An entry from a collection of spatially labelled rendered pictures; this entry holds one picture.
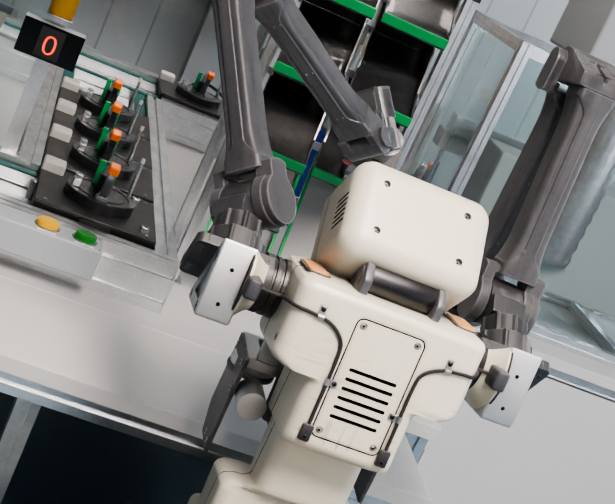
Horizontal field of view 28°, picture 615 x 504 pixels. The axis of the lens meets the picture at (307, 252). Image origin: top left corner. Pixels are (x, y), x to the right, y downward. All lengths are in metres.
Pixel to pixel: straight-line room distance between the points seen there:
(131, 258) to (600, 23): 1.47
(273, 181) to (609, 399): 1.82
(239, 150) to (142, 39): 4.03
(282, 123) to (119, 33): 3.38
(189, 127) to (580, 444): 1.40
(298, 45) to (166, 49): 3.82
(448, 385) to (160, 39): 4.26
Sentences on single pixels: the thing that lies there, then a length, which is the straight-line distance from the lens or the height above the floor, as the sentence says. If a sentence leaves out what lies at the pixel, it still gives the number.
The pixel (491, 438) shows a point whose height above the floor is 0.59.
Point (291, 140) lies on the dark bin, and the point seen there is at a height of 1.23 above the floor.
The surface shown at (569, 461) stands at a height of 0.60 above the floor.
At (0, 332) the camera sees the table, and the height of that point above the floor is 0.86.
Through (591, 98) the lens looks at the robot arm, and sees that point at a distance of 1.91.
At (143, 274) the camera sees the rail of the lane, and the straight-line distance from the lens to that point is 2.34.
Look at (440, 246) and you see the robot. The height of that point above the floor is 1.33.
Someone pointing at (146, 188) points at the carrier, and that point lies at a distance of 2.69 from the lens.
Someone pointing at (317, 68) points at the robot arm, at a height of 1.42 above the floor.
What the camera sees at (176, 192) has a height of 0.86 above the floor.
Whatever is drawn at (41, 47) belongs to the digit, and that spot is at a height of 1.19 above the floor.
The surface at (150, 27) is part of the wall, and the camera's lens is 5.81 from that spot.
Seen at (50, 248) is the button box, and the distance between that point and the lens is 2.25.
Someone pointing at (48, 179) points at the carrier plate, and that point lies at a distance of 2.49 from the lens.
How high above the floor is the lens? 1.70
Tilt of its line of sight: 15 degrees down
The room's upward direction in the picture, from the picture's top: 25 degrees clockwise
